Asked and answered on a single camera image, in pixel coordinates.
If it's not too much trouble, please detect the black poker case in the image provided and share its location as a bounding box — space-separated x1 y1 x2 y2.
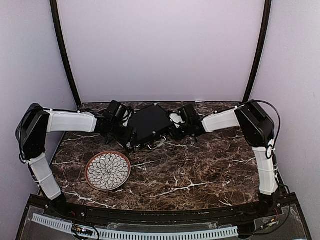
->
126 104 176 152

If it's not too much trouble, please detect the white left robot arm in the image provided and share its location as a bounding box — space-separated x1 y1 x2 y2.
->
15 100 134 218

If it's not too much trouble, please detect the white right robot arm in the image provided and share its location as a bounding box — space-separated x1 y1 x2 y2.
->
168 100 279 196

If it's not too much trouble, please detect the floral patterned plate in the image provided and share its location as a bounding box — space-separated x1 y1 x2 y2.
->
85 151 131 192

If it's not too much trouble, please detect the black front table rail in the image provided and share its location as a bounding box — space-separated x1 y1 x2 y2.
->
27 194 298 226

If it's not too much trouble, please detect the white slotted cable duct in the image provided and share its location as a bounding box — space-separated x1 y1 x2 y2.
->
31 213 239 240

